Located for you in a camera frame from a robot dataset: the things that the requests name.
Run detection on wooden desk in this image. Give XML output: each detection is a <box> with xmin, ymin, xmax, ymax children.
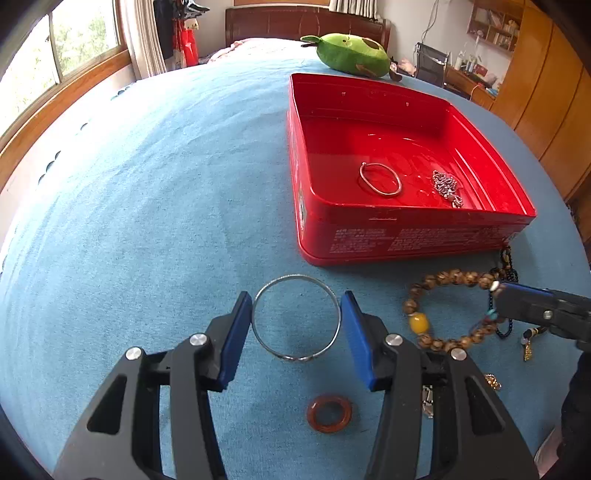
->
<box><xmin>442</xmin><ymin>66</ymin><xmax>498</xmax><ymax>112</ymax></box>

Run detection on patterned curtain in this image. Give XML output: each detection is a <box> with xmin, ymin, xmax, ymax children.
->
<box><xmin>329</xmin><ymin>0</ymin><xmax>380</xmax><ymax>20</ymax></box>

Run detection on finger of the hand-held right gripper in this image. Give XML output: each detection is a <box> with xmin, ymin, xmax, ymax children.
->
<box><xmin>490</xmin><ymin>280</ymin><xmax>591</xmax><ymax>330</ymax></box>
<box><xmin>547</xmin><ymin>322</ymin><xmax>591</xmax><ymax>344</ymax></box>

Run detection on blue blanket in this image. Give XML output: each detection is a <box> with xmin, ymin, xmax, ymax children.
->
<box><xmin>0</xmin><ymin>39</ymin><xmax>591</xmax><ymax>480</ymax></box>

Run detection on red agate ring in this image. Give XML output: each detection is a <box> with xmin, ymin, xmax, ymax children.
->
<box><xmin>307</xmin><ymin>394</ymin><xmax>353</xmax><ymax>434</ymax></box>

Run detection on black office chair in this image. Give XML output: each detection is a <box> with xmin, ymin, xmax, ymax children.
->
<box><xmin>415</xmin><ymin>42</ymin><xmax>451</xmax><ymax>87</ymax></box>

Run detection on hanging dark clothes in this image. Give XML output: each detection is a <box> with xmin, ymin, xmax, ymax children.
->
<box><xmin>152</xmin><ymin>0</ymin><xmax>205</xmax><ymax>61</ymax></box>

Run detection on wooden wardrobe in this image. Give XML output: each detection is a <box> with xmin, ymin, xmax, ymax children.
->
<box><xmin>489</xmin><ymin>0</ymin><xmax>591</xmax><ymax>205</ymax></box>

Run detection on wide silver bangle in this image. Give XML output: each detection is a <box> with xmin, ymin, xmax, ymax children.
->
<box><xmin>252</xmin><ymin>274</ymin><xmax>343</xmax><ymax>363</ymax></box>

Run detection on gold pendant with beaded tassel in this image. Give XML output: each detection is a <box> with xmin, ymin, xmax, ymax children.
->
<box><xmin>519</xmin><ymin>327</ymin><xmax>548</xmax><ymax>363</ymax></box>

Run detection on green avocado plush toy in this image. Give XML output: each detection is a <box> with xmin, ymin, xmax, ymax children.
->
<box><xmin>300</xmin><ymin>32</ymin><xmax>405</xmax><ymax>84</ymax></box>

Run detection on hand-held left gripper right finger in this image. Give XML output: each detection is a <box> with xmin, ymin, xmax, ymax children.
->
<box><xmin>339</xmin><ymin>290</ymin><xmax>540</xmax><ymax>480</ymax></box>

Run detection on wooden bead bracelet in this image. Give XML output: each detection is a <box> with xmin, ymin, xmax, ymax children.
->
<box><xmin>403</xmin><ymin>271</ymin><xmax>502</xmax><ymax>354</ymax></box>

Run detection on person's right forearm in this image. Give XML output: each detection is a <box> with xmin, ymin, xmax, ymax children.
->
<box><xmin>560</xmin><ymin>344</ymin><xmax>591</xmax><ymax>480</ymax></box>

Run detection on pink floral bedding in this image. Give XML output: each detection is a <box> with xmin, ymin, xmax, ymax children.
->
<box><xmin>198</xmin><ymin>38</ymin><xmax>297</xmax><ymax>65</ymax></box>

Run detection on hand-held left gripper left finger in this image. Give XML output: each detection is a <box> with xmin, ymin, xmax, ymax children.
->
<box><xmin>54</xmin><ymin>291</ymin><xmax>254</xmax><ymax>480</ymax></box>

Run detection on white curtain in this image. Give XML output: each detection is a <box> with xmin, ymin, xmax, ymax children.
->
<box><xmin>117</xmin><ymin>0</ymin><xmax>168</xmax><ymax>82</ymax></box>

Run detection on wooden wall shelf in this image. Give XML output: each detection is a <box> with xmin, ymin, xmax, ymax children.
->
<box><xmin>466</xmin><ymin>0</ymin><xmax>526</xmax><ymax>57</ymax></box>

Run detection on wooden framed window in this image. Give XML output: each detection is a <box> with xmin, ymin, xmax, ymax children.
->
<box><xmin>0</xmin><ymin>0</ymin><xmax>131</xmax><ymax>155</ymax></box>

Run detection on thin silver bangle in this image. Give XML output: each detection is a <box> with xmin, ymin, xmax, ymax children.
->
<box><xmin>359</xmin><ymin>161</ymin><xmax>404</xmax><ymax>199</ymax></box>

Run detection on silver rhinestone pendant chain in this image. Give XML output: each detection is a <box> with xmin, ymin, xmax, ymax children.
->
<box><xmin>431</xmin><ymin>169</ymin><xmax>464</xmax><ymax>210</ymax></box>

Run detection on dark bead necklace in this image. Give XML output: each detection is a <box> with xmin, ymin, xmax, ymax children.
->
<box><xmin>487</xmin><ymin>246</ymin><xmax>520</xmax><ymax>340</ymax></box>

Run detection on dark wooden headboard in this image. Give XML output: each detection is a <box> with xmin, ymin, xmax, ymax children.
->
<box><xmin>225</xmin><ymin>6</ymin><xmax>393</xmax><ymax>52</ymax></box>

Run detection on red tin box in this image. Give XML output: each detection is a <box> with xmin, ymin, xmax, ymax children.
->
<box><xmin>286</xmin><ymin>72</ymin><xmax>537</xmax><ymax>268</ymax></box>

